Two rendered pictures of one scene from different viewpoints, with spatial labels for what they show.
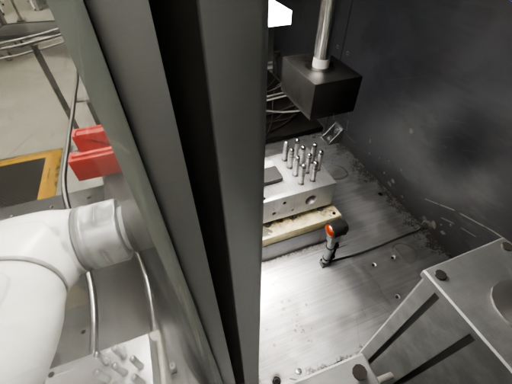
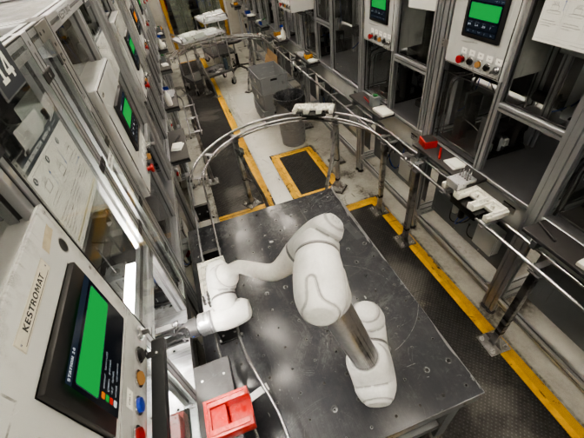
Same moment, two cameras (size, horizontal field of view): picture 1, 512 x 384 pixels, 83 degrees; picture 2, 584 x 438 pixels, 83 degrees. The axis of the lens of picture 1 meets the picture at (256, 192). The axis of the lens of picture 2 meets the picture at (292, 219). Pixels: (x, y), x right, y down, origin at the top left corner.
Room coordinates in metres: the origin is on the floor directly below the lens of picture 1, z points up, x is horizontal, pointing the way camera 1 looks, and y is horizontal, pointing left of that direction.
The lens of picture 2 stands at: (0.90, 0.70, 2.15)
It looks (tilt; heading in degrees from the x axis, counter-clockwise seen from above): 42 degrees down; 188
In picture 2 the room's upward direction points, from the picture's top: 9 degrees counter-clockwise
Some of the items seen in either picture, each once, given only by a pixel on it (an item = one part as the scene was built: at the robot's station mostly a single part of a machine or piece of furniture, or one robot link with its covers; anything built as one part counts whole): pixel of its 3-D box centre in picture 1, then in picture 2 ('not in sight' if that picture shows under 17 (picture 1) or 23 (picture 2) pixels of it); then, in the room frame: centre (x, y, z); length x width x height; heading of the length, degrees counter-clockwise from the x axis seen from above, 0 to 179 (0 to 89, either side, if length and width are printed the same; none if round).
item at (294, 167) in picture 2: not in sight; (303, 170); (-2.23, 0.50, 0.01); 1.00 x 0.55 x 0.01; 21
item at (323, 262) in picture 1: (331, 245); not in sight; (0.25, -0.12, 0.96); 0.03 x 0.03 x 0.12; 21
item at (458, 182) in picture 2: not in sight; (461, 178); (-0.69, 1.51, 0.92); 0.13 x 0.10 x 0.09; 111
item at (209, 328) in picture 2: not in sight; (206, 323); (0.24, 0.21, 1.02); 0.09 x 0.06 x 0.09; 21
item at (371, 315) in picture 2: not in sight; (365, 324); (0.17, 0.85, 0.85); 0.18 x 0.16 x 0.22; 1
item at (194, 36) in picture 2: not in sight; (205, 59); (-5.22, -1.22, 0.48); 0.88 x 0.56 x 0.96; 129
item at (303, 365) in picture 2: not in sight; (298, 293); (-0.12, 0.53, 0.66); 1.50 x 1.06 x 0.04; 21
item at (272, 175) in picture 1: (258, 178); not in sight; (0.32, 0.00, 1.05); 0.07 x 0.03 x 0.01; 111
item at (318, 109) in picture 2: not in sight; (313, 111); (-1.94, 0.66, 0.84); 0.37 x 0.14 x 0.10; 79
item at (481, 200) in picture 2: not in sight; (472, 201); (-0.58, 1.55, 0.84); 0.37 x 0.14 x 0.10; 21
